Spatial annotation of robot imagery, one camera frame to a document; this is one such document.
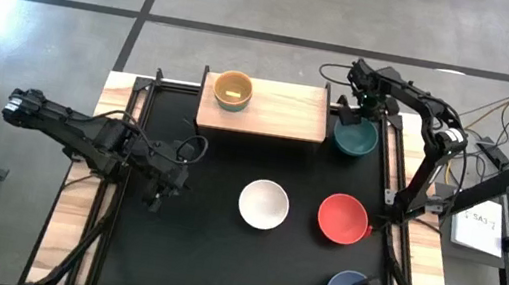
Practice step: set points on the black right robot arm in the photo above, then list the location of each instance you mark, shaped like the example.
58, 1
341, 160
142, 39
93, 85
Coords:
427, 173

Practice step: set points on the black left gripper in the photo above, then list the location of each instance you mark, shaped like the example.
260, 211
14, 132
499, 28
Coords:
168, 175

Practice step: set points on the black power strip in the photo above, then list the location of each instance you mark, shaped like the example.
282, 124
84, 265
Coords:
493, 153

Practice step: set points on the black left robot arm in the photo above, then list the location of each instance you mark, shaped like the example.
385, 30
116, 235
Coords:
84, 134

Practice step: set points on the wooden shelf with black frame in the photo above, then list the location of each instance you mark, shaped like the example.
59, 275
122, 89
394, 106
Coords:
284, 111

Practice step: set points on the black diagonal support beam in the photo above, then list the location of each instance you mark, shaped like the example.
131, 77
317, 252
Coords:
490, 188

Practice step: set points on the large red bowl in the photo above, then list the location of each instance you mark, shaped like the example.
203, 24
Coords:
343, 219

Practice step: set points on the white paper sheet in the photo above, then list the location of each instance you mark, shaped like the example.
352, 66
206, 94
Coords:
479, 229

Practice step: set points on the large teal bowl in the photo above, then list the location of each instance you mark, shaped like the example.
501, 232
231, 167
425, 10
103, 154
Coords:
358, 140

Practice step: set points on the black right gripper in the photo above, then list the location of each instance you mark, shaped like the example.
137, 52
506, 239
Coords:
369, 86

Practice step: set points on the small red clip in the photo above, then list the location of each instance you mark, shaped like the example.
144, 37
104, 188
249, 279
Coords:
369, 230

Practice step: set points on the large white bowl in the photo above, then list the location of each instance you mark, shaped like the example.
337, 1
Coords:
264, 204

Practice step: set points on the black table mat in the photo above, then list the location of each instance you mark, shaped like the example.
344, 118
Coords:
202, 256

